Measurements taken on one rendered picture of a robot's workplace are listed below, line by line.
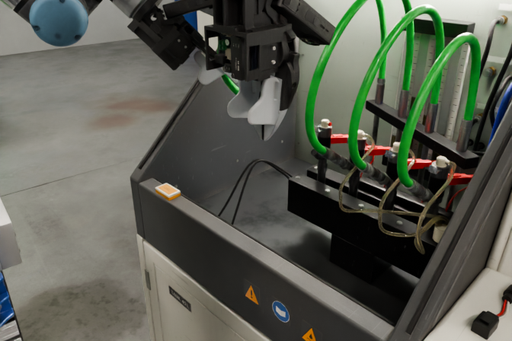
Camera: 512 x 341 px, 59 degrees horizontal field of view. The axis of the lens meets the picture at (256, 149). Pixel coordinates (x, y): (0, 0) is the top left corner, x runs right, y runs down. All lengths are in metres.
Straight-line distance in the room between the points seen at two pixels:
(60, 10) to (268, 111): 0.34
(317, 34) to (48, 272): 2.05
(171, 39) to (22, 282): 1.78
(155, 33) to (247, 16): 0.37
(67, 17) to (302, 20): 0.34
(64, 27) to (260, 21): 0.31
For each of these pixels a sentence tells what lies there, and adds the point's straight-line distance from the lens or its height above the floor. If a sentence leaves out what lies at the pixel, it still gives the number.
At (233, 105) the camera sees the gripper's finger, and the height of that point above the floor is 1.25.
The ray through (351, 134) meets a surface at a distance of 0.68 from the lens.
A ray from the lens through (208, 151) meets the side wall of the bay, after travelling 1.13.
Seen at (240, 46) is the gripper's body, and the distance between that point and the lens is 0.49.
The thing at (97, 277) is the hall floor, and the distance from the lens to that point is 2.32.
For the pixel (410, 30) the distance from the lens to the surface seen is 0.93.
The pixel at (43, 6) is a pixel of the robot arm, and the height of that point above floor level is 1.36.
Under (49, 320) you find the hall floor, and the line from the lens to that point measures 2.18.
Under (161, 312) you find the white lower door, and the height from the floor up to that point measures 0.59.
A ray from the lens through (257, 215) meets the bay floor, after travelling 1.11.
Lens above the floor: 1.44
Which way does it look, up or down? 25 degrees down
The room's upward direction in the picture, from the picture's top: straight up
